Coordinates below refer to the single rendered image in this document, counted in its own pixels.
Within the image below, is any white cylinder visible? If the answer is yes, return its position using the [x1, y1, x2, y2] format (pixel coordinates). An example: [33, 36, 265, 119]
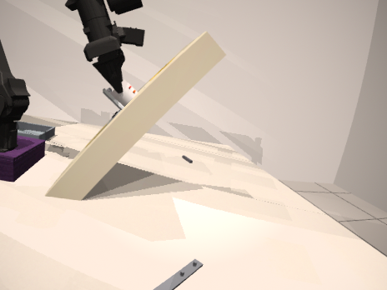
[110, 80, 138, 107]

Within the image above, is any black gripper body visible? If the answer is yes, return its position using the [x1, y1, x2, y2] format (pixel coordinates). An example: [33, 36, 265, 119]
[83, 16, 125, 62]

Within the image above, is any dark grey flat bar with two pegs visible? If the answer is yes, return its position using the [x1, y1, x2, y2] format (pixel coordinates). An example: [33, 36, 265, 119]
[153, 259, 204, 290]

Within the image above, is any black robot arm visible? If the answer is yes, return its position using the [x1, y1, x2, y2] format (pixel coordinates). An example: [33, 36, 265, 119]
[0, 0, 145, 153]

